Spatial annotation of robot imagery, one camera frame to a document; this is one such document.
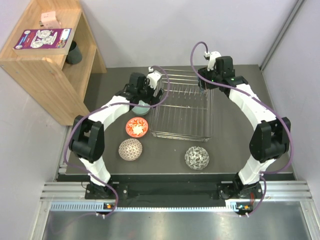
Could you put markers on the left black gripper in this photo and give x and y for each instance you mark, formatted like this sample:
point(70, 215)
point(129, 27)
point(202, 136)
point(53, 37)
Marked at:
point(151, 100)

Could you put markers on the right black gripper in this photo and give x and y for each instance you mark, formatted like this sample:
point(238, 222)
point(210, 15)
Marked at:
point(202, 85)

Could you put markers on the metal wire dish rack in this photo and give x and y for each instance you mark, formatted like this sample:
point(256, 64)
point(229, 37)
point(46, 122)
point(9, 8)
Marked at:
point(188, 111)

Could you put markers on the black white paisley bowl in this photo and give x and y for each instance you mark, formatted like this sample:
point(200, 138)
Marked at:
point(197, 158)

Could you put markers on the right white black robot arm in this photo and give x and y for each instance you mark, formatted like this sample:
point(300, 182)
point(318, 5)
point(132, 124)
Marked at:
point(269, 140)

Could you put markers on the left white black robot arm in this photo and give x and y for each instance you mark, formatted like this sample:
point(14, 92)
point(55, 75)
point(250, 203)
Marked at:
point(87, 140)

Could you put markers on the mint green bowl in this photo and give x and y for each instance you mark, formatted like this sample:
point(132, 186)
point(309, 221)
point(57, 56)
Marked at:
point(142, 109)

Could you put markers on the red floral bowl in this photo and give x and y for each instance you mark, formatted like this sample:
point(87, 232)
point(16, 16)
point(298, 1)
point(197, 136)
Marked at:
point(137, 127)

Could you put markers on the beige lattice patterned bowl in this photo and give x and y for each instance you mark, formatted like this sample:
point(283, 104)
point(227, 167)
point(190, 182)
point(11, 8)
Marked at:
point(130, 149)

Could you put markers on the dark grey cup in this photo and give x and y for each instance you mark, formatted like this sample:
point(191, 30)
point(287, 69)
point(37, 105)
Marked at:
point(74, 55)

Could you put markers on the wooden shelf unit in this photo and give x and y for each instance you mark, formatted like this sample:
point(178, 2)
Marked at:
point(59, 87)

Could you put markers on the purple book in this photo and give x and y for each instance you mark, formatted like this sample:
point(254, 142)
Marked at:
point(55, 41)

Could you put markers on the pink power adapter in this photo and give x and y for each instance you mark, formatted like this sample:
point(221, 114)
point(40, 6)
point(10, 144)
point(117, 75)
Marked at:
point(49, 20)

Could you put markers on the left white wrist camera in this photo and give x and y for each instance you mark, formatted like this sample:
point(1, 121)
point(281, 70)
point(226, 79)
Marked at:
point(153, 77)

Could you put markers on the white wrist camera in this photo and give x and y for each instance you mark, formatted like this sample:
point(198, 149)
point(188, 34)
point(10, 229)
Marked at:
point(153, 77)
point(211, 57)

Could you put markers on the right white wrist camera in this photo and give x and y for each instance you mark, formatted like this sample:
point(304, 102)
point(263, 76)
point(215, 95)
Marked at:
point(211, 57)

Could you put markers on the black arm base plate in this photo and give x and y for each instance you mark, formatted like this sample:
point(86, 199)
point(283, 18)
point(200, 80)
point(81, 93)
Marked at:
point(215, 190)

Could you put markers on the aluminium rail frame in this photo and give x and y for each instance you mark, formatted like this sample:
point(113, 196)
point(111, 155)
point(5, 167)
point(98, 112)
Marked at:
point(280, 209)

